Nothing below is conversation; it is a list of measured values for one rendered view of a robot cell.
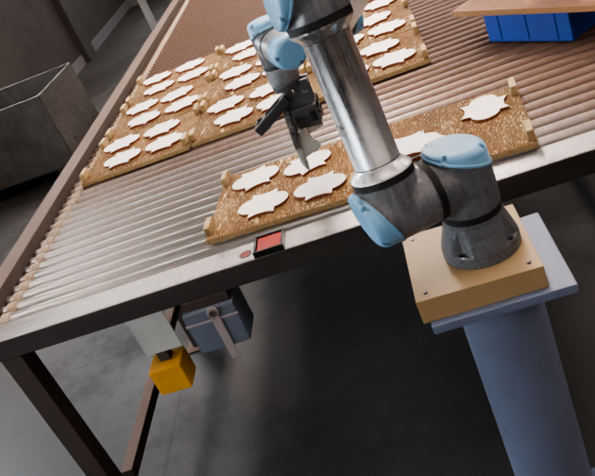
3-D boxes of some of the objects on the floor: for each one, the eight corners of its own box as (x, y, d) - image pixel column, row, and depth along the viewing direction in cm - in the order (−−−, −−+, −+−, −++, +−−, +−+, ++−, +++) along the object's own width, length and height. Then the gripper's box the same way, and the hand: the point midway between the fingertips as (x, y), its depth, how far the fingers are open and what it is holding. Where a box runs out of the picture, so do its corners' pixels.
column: (684, 591, 172) (620, 292, 131) (517, 628, 179) (406, 354, 139) (623, 463, 205) (556, 191, 164) (484, 498, 212) (386, 246, 171)
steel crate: (8, 171, 669) (-35, 102, 637) (112, 131, 650) (73, 59, 618) (-26, 215, 600) (-76, 141, 568) (90, 173, 581) (43, 93, 549)
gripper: (303, 90, 169) (333, 166, 178) (309, 59, 186) (336, 131, 195) (267, 102, 171) (299, 177, 180) (276, 71, 188) (305, 142, 197)
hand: (308, 157), depth 189 cm, fingers open, 14 cm apart
